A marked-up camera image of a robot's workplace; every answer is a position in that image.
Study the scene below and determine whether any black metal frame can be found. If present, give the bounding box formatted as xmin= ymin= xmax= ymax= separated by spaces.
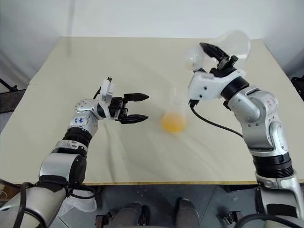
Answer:
xmin=290 ymin=75 xmax=304 ymax=96

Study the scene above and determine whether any thick black shoulder cable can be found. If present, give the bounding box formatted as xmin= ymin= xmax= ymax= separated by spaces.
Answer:
xmin=234 ymin=212 xmax=304 ymax=228
xmin=19 ymin=181 xmax=49 ymax=228

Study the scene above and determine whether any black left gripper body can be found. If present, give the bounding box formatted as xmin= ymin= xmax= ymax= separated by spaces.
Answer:
xmin=109 ymin=95 xmax=130 ymax=123

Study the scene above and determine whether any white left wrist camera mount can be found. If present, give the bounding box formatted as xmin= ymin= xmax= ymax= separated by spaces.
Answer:
xmin=99 ymin=76 xmax=115 ymax=104

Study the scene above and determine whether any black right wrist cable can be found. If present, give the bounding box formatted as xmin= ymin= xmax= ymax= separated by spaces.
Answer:
xmin=189 ymin=99 xmax=244 ymax=139

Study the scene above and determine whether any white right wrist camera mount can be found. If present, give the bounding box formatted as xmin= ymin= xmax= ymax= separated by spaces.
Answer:
xmin=188 ymin=68 xmax=247 ymax=101

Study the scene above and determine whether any cream table cloth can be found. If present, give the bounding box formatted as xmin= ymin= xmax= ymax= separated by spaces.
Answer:
xmin=0 ymin=35 xmax=304 ymax=186

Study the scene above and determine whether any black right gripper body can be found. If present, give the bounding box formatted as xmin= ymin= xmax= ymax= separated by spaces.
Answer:
xmin=209 ymin=55 xmax=238 ymax=77

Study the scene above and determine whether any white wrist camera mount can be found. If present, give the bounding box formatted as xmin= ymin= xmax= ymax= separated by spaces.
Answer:
xmin=188 ymin=68 xmax=247 ymax=101
xmin=99 ymin=76 xmax=115 ymax=104

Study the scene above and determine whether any black metal stand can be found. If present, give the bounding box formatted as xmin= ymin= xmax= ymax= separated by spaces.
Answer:
xmin=0 ymin=76 xmax=28 ymax=115

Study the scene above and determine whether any dark rounded shape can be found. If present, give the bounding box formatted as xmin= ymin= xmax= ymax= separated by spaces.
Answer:
xmin=175 ymin=198 xmax=204 ymax=228
xmin=117 ymin=201 xmax=149 ymax=228

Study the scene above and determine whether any white plastic wrap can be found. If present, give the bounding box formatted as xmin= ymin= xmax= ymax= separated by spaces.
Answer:
xmin=60 ymin=188 xmax=97 ymax=213

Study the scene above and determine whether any small clear glass flask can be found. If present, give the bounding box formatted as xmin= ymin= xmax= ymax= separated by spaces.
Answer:
xmin=161 ymin=86 xmax=190 ymax=134

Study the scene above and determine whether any large clear glass flask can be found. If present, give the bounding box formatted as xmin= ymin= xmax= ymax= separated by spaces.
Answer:
xmin=184 ymin=29 xmax=251 ymax=72

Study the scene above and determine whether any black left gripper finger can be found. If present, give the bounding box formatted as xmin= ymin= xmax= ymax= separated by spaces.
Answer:
xmin=123 ymin=93 xmax=150 ymax=103
xmin=119 ymin=114 xmax=149 ymax=125

